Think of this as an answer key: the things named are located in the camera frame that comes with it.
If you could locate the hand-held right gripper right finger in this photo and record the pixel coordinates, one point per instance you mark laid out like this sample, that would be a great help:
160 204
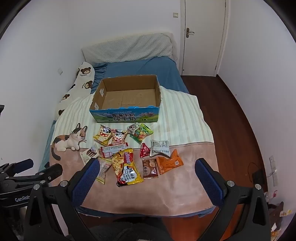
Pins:
209 184

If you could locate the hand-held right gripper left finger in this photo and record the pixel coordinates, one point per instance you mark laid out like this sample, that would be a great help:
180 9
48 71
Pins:
85 184

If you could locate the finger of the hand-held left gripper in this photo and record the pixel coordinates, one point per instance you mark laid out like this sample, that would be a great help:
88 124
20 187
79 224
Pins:
22 165
52 172

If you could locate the red white snack packet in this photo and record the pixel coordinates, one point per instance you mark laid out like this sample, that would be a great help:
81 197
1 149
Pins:
113 150

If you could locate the printed cardboard box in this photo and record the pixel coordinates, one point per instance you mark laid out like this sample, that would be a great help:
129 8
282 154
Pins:
127 97

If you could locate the cat printed blanket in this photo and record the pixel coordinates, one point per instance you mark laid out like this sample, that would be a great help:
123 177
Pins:
185 185

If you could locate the pale beige snack packet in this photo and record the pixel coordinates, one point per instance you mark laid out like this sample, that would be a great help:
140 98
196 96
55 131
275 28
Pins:
104 169

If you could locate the white chocolate stick packet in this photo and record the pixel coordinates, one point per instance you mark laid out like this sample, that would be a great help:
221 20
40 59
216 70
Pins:
89 154

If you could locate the orange snack packet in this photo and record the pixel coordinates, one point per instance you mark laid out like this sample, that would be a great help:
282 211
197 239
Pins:
170 163

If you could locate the large yellow red chip packet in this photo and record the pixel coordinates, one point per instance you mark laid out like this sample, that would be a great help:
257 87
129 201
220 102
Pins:
127 169

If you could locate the black power adapter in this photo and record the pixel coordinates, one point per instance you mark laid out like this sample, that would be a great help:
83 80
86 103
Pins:
257 176

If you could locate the yellow panda snack packet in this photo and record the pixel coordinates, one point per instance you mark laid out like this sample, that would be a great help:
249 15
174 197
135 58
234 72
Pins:
103 134

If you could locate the pink panda snack packet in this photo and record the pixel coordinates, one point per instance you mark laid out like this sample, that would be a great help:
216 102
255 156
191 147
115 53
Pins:
118 138

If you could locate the brown snack packet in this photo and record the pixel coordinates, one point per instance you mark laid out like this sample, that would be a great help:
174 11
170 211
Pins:
149 170

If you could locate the silver grey snack packet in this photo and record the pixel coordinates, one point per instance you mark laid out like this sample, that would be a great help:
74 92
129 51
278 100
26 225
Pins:
159 148

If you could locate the person's dark clothing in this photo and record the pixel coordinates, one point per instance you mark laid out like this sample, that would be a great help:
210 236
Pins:
129 231

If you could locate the white power strip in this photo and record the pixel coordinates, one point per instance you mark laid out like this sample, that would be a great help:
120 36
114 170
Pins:
273 171

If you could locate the small red snack packet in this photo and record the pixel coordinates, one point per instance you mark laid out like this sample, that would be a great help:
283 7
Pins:
145 150

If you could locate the small silver snack packet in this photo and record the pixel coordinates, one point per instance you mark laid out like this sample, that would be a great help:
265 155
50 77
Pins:
133 129

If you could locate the green candy packet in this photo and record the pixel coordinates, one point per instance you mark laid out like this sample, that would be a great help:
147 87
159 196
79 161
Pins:
143 134

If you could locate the bear print bolster pillow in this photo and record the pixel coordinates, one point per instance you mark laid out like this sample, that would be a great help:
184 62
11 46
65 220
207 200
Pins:
81 83

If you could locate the blue bed sheet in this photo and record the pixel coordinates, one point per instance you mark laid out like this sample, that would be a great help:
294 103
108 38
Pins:
138 67

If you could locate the grey textured pillow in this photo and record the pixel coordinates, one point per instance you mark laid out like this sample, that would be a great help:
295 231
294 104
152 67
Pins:
129 47

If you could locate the white door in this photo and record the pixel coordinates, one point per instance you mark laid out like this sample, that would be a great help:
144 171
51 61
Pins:
203 37

